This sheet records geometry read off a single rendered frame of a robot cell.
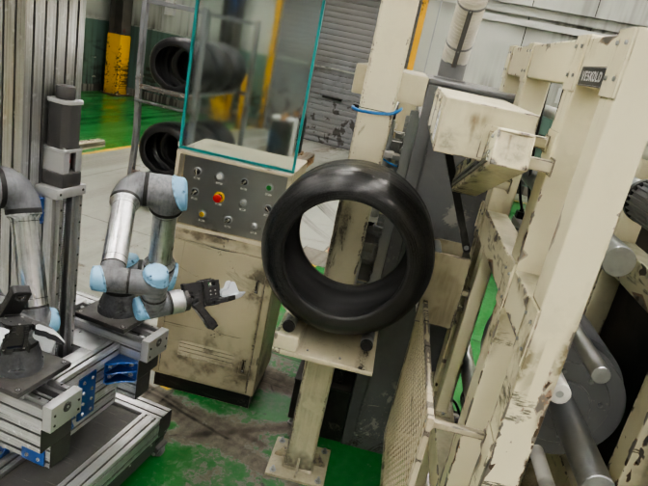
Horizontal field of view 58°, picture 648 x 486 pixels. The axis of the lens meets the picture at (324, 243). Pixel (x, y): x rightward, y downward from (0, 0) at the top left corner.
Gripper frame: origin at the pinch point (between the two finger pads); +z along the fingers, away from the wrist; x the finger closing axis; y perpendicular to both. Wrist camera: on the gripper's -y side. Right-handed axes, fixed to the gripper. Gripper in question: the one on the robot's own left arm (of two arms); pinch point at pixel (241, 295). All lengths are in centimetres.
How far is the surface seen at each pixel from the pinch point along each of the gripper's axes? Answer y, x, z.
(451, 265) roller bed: -2, -19, 78
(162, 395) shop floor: -63, 117, -1
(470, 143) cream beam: 40, -71, 40
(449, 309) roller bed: -19, -15, 79
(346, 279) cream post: -5, 15, 52
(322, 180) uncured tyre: 34.9, -20.1, 24.5
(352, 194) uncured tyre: 30, -27, 31
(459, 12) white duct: 98, -6, 107
